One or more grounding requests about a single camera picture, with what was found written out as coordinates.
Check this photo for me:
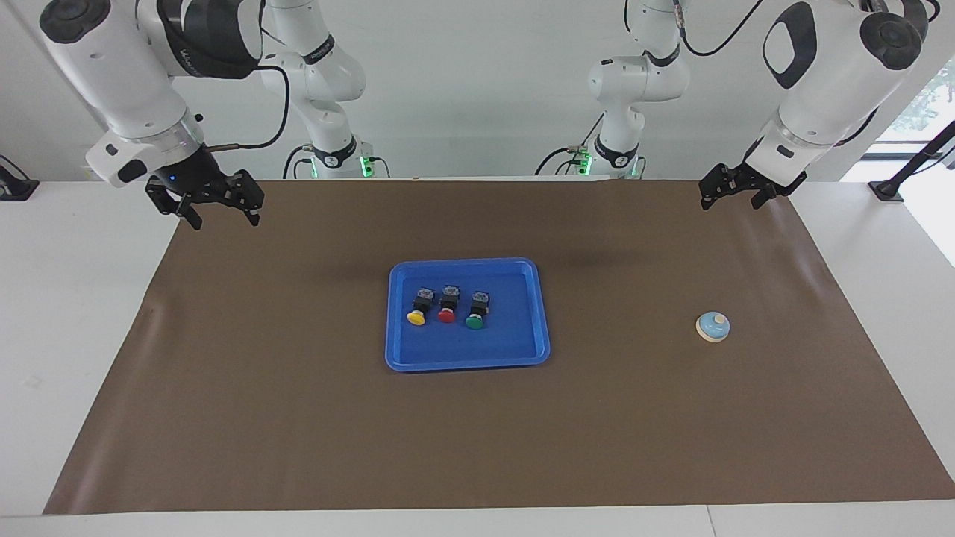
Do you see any brown table mat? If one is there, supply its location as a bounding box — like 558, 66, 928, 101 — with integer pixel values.
43, 179, 955, 515

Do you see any green push button switch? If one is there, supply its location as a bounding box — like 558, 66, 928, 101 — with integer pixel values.
464, 290, 492, 330

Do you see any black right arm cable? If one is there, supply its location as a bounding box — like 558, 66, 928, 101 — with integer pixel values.
205, 63, 290, 152

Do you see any black clamp stand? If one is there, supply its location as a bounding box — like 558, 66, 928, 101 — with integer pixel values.
869, 119, 955, 202

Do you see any black desk mount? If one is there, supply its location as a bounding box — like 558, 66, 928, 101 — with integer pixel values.
0, 154, 40, 202

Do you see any black left base cable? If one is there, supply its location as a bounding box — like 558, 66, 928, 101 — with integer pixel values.
534, 145, 592, 178

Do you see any blue plastic tray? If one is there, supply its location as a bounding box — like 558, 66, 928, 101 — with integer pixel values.
384, 257, 551, 373

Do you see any light blue call bell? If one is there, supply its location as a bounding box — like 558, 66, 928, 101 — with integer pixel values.
695, 311, 731, 344

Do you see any yellow push button switch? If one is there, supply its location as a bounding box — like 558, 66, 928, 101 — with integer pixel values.
407, 287, 436, 327

